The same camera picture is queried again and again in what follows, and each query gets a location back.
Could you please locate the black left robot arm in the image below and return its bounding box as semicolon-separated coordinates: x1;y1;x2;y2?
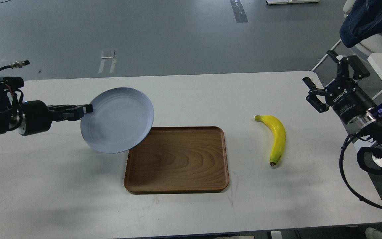
0;60;94;136

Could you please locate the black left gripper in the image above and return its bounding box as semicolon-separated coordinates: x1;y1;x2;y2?
18;100;94;136

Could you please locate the white shoe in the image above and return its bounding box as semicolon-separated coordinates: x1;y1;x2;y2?
365;227;382;239

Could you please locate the blue denim jacket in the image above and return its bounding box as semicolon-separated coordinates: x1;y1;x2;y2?
339;0;382;48

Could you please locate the light blue plate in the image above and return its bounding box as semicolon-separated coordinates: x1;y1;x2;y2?
80;87;155;153

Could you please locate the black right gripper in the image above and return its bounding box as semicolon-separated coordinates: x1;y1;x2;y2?
302;50;377;124

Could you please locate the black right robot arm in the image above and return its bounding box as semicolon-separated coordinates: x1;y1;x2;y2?
303;50;382;176

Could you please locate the yellow banana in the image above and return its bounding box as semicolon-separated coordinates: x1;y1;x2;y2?
254;115;286;167

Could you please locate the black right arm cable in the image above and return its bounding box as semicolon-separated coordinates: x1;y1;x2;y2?
339;133;382;215

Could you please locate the brown wooden tray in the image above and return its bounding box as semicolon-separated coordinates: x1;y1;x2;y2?
123;126;229;194

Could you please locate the white office chair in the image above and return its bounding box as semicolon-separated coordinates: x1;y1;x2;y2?
311;0;382;72

